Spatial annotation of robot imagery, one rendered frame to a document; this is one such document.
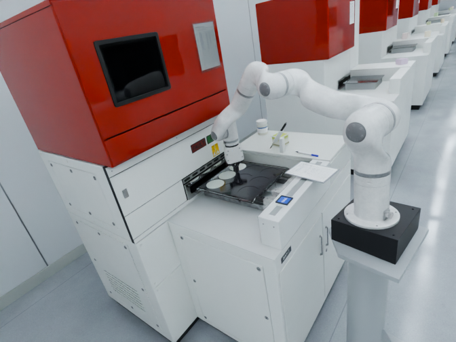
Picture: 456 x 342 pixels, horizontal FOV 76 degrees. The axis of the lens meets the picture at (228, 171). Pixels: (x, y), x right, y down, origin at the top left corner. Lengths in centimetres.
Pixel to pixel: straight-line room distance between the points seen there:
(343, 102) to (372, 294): 78
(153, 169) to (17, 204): 156
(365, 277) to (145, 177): 103
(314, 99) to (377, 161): 30
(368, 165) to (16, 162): 241
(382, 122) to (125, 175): 100
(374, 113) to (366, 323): 93
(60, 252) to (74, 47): 217
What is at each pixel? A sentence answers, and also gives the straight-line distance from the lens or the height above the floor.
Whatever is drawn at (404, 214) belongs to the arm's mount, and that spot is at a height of 92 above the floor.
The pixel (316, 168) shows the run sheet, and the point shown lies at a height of 97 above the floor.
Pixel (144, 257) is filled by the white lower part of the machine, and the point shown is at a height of 72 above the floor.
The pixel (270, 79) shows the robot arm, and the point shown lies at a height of 144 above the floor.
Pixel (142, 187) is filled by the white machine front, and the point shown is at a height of 106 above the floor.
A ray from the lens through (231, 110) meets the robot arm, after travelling 145.
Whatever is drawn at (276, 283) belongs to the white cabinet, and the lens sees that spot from 128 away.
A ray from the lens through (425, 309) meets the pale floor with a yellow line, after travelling 220.
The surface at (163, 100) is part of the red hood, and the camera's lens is 138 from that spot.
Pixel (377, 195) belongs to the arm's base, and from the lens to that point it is 114.
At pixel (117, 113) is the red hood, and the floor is 142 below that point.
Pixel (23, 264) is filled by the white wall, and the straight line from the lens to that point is 296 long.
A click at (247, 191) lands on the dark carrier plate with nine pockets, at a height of 90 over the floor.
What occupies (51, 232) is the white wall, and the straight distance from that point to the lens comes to 294.
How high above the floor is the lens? 164
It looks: 26 degrees down
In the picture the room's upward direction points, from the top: 11 degrees counter-clockwise
